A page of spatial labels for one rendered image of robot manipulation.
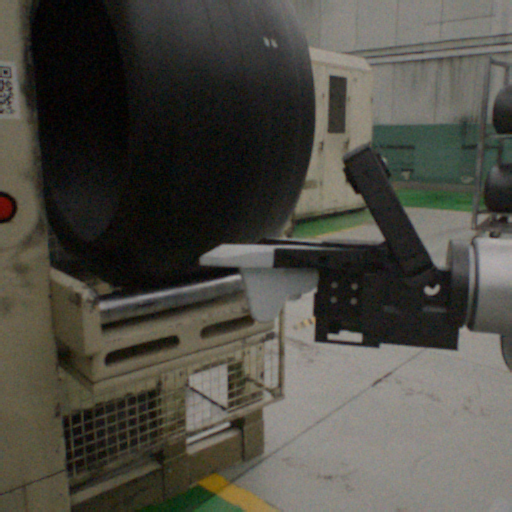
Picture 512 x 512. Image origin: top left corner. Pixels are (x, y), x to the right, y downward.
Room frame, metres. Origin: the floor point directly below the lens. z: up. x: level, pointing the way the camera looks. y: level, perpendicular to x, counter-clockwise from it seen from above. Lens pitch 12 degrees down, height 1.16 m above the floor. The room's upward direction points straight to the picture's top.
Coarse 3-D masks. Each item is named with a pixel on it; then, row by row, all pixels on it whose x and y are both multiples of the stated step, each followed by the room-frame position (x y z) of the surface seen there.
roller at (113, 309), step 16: (224, 272) 0.94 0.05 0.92; (144, 288) 0.84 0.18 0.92; (160, 288) 0.85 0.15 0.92; (176, 288) 0.86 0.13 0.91; (192, 288) 0.88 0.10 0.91; (208, 288) 0.90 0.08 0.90; (224, 288) 0.92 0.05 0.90; (240, 288) 0.94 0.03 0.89; (112, 304) 0.79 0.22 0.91; (128, 304) 0.80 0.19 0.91; (144, 304) 0.82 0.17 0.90; (160, 304) 0.84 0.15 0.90; (176, 304) 0.86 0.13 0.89; (112, 320) 0.79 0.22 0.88
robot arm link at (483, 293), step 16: (480, 240) 0.41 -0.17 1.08; (496, 240) 0.41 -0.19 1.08; (480, 256) 0.40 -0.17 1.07; (496, 256) 0.39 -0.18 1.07; (480, 272) 0.39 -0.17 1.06; (496, 272) 0.39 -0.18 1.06; (480, 288) 0.38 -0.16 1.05; (496, 288) 0.38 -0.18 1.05; (480, 304) 0.38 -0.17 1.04; (496, 304) 0.38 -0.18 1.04; (480, 320) 0.39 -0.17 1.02; (496, 320) 0.38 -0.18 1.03
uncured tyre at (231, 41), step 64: (64, 0) 1.10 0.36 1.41; (128, 0) 0.77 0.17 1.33; (192, 0) 0.77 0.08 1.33; (256, 0) 0.85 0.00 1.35; (64, 64) 1.18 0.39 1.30; (128, 64) 0.76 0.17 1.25; (192, 64) 0.73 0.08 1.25; (256, 64) 0.80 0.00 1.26; (64, 128) 1.20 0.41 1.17; (128, 128) 1.29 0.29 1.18; (192, 128) 0.73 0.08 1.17; (256, 128) 0.79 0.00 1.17; (64, 192) 1.15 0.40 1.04; (128, 192) 0.78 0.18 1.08; (192, 192) 0.75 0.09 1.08; (256, 192) 0.82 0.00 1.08; (128, 256) 0.81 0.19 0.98; (192, 256) 0.82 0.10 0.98
